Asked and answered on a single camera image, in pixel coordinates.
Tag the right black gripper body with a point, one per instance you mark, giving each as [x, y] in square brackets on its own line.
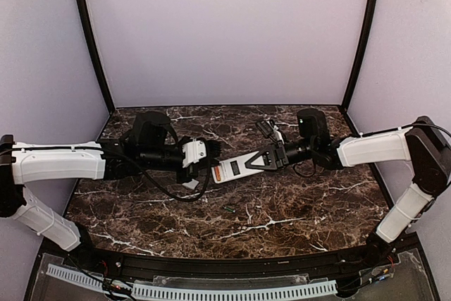
[280, 156]

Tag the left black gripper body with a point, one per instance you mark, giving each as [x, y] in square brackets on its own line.
[210, 156]

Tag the white red remote control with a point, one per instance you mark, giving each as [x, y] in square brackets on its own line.
[234, 168]

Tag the orange battery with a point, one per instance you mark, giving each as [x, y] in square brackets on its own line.
[218, 174]

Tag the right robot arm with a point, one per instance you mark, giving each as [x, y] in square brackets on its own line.
[420, 143]

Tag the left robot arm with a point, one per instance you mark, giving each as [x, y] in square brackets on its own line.
[150, 144]

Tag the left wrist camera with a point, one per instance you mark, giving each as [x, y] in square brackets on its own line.
[197, 150]

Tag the black front rail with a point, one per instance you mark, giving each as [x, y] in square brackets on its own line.
[337, 263]

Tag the centre white cable duct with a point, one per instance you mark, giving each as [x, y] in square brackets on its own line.
[295, 292]

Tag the white cable duct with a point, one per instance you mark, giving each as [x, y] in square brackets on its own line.
[295, 292]
[74, 277]

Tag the left white cable duct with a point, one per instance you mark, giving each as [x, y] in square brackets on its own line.
[74, 277]

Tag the right black frame post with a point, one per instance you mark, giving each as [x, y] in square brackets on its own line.
[360, 51]

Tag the black frame post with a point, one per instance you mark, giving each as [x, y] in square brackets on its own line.
[95, 59]
[360, 51]

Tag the left black frame post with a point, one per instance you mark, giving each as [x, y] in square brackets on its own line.
[95, 59]

